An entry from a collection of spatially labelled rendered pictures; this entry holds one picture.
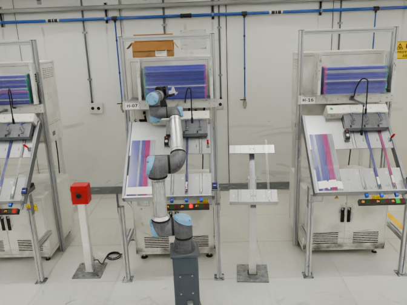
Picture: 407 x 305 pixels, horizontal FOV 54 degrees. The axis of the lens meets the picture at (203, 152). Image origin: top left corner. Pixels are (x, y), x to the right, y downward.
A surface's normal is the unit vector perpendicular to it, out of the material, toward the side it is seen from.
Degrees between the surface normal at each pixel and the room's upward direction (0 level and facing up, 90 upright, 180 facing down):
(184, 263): 90
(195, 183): 43
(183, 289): 90
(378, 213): 90
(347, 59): 90
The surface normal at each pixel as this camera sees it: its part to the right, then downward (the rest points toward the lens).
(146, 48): 0.03, 0.11
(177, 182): -0.04, -0.52
